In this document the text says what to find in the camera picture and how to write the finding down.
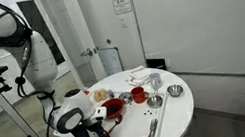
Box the red handled steel spoon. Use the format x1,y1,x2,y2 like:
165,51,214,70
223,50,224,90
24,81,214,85
97,113,127,137

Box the white door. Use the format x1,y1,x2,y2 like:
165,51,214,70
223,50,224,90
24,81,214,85
36,0,109,92

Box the small steel shaker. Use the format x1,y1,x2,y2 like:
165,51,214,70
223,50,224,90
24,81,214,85
106,88,115,99

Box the white wall sign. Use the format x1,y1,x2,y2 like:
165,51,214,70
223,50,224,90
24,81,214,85
112,0,134,16

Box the black box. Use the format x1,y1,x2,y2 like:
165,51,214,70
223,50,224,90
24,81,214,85
145,55,168,74

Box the shallow steel dish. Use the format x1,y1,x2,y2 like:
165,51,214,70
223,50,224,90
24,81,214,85
145,93,165,111

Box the silver door handle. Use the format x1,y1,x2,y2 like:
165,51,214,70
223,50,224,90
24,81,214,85
79,46,95,59

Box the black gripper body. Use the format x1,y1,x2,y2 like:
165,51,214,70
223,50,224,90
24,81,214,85
84,117,104,137

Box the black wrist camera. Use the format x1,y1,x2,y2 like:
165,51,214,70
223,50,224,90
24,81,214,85
71,124,91,137

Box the small steel bowl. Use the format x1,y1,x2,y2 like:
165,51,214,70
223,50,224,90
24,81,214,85
165,82,186,99

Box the white rectangular tray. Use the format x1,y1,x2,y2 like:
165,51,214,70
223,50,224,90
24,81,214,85
47,80,176,137

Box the red bowl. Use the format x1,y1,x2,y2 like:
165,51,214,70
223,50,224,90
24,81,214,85
100,96,127,121

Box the dark coffee bean pile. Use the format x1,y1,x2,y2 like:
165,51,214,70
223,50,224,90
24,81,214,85
106,102,123,116

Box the small red object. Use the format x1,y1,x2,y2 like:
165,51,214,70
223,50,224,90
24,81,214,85
83,89,92,97

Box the white cloth with red stripes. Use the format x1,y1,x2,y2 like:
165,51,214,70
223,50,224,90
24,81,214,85
122,63,154,89

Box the bag of yellow buns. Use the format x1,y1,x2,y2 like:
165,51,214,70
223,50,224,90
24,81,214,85
92,86,111,104

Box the framed white board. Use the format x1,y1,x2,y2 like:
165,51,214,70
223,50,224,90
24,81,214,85
97,44,125,78

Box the small lidded steel container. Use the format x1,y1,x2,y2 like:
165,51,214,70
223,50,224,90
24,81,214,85
117,90,135,107

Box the red mug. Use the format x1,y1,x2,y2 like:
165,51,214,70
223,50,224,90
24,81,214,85
129,84,152,105

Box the white light switch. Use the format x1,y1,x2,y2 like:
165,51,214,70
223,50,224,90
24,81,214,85
119,16,129,30

